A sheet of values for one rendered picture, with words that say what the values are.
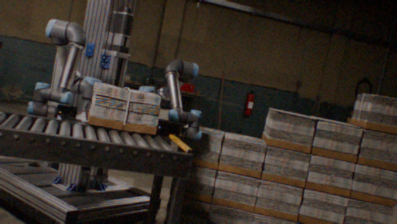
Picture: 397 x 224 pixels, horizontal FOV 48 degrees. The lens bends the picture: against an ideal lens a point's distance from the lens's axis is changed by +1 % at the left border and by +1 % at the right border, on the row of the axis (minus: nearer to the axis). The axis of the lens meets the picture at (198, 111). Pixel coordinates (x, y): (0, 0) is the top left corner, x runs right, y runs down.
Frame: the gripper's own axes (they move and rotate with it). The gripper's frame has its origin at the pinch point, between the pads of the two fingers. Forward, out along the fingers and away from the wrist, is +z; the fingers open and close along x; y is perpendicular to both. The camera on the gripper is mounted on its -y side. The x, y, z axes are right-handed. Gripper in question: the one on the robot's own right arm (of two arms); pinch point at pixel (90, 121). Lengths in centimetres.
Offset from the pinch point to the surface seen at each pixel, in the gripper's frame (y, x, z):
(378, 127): 29, -32, 176
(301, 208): -33, -18, 142
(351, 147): 13, -27, 163
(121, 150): -4, -68, 13
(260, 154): -3, -6, 111
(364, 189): -12, -31, 176
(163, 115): -32, 603, 169
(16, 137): -4, -68, -32
